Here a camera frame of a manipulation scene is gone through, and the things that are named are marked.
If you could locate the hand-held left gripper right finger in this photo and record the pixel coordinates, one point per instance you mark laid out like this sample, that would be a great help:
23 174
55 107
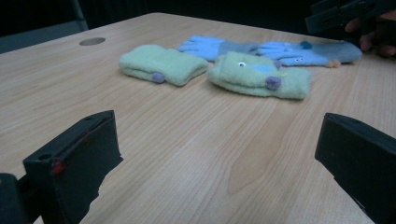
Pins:
364 158

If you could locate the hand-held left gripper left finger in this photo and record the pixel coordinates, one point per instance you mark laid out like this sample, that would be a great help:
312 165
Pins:
77 161

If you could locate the blue glove with gray cuff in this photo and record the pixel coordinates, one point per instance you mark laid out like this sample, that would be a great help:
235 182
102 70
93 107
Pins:
202 46
311 57

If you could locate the green fuzzy glove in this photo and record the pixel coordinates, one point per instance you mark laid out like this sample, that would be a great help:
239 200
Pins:
155 60
243 84

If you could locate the gray round table grommet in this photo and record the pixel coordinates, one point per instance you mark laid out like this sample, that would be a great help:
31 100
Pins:
92 41

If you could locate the white metal desk frame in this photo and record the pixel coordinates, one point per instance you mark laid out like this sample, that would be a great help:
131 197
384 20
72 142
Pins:
79 14

